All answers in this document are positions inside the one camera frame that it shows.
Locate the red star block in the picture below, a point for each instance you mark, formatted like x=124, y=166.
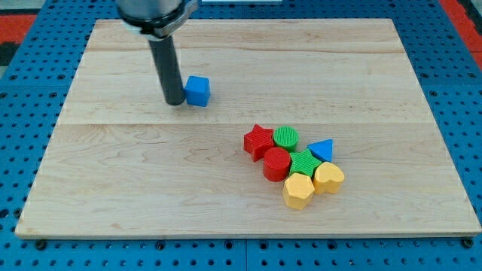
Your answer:
x=258, y=141

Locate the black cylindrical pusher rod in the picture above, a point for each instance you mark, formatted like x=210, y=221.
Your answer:
x=165, y=60

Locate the red cylinder block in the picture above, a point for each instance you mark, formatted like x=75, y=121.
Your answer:
x=277, y=162

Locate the green star block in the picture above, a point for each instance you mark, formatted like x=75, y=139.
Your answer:
x=304, y=163

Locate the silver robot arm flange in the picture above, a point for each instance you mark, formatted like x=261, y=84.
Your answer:
x=155, y=19

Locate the blue cube block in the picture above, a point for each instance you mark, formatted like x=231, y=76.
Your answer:
x=197, y=90

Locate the green cylinder block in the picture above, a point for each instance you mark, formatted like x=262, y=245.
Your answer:
x=286, y=137

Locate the blue triangle block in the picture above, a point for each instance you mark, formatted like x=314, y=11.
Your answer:
x=322, y=150

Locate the yellow heart block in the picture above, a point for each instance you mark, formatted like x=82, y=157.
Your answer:
x=328, y=178

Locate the yellow hexagon block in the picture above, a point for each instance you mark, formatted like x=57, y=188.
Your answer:
x=298, y=191

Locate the wooden work board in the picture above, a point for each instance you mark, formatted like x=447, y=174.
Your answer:
x=122, y=164

